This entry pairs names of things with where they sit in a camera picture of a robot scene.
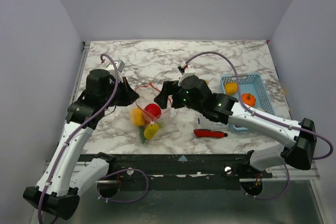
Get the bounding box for light blue plastic basket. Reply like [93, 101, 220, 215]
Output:
[219, 73, 275, 133]

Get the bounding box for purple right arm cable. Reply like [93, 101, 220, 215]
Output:
[185, 51, 334, 200]

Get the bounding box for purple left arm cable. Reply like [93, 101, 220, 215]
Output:
[38, 54, 150, 224]

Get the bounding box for red black utility knife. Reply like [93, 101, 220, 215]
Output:
[194, 129, 228, 138]

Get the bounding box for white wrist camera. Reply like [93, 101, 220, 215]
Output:
[103, 60, 125, 73]
[178, 65, 195, 85]

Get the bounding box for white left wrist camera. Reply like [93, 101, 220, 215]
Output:
[103, 60, 125, 73]

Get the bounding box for clear zip bag orange zipper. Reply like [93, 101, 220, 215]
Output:
[128, 81, 174, 145]

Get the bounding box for black metal base rail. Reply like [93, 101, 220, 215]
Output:
[78, 153, 276, 190]

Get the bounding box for clear plastic screw box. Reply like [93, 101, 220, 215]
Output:
[197, 114, 227, 130]

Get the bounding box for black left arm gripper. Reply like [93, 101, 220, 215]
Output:
[101, 77, 140, 109]

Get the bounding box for orange yellow bell pepper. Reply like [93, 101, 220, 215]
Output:
[130, 108, 145, 126]

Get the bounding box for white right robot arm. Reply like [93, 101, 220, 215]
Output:
[154, 75, 317, 178]

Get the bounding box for yellow lemon squash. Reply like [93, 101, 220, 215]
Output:
[143, 123, 160, 140]

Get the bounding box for red apple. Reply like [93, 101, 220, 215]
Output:
[144, 103, 162, 117]

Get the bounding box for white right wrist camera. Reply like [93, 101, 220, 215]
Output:
[178, 65, 195, 85]

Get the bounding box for small yellow orange fruit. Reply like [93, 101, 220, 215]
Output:
[224, 82, 238, 96]

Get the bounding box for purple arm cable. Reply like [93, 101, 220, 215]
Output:
[185, 51, 334, 200]
[38, 54, 150, 224]

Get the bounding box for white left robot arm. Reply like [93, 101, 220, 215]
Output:
[23, 69, 139, 223]

